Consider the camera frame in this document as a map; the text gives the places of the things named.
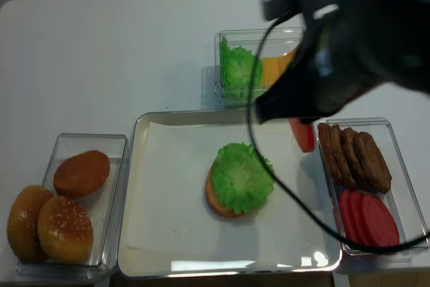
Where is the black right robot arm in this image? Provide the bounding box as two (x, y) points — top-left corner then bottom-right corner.
(254, 0), (429, 123)

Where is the clear lettuce and cheese container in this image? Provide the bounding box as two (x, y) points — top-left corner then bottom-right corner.
(204, 27), (303, 109)

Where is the flat yellow cheese slice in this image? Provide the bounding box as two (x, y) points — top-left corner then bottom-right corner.
(261, 57), (280, 87)

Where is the leaning yellow cheese slice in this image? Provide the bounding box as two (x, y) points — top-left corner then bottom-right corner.
(278, 48), (297, 75)

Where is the green lettuce leaf on bun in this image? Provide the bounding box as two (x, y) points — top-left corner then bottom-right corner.
(211, 142), (274, 214)

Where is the green lettuce in container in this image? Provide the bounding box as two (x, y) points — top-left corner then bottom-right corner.
(220, 36), (263, 98)

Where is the bottom bun on tray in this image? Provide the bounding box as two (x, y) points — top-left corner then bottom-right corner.
(205, 169), (244, 218)

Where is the silver metal baking tray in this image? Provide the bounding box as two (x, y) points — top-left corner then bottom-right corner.
(118, 110), (342, 278)

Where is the white parchment paper sheet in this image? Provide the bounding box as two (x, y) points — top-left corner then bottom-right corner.
(124, 124), (325, 265)

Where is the brown meat patty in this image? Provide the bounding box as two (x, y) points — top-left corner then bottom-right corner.
(353, 132), (392, 194)
(341, 127), (374, 192)
(331, 124), (358, 191)
(317, 122), (342, 186)

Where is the clear bun container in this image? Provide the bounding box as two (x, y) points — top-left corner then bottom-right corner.
(17, 133), (129, 283)

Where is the brown bottom bun in container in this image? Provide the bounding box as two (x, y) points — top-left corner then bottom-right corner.
(54, 150), (110, 198)

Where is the red tomato slice stack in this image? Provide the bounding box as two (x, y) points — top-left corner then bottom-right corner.
(339, 190), (400, 247)

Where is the clear patty and tomato container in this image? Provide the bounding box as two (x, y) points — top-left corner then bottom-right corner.
(313, 118), (429, 257)

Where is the sesame top bun right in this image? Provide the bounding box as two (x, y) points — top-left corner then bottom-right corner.
(38, 196), (93, 265)

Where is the sesame bun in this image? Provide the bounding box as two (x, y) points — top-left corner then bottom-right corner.
(7, 186), (53, 263)
(38, 196), (93, 265)

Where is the sesame top bun left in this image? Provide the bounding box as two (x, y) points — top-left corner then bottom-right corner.
(7, 186), (53, 263)

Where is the black cable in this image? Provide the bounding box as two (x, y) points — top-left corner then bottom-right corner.
(247, 14), (430, 253)

